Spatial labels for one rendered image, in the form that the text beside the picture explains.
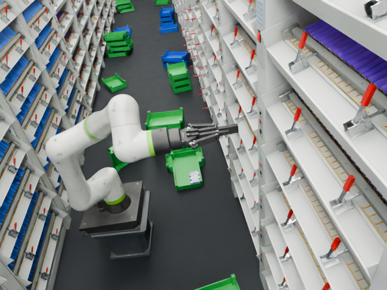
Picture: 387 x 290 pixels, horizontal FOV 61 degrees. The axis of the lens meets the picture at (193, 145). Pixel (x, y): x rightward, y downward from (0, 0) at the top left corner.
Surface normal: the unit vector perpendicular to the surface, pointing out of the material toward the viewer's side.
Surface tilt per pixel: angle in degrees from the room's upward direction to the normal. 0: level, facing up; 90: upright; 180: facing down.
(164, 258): 0
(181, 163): 17
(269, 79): 90
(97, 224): 4
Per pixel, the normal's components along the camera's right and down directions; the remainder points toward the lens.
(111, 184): 0.67, 0.29
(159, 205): -0.13, -0.79
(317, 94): -0.46, -0.68
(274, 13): 0.13, 0.59
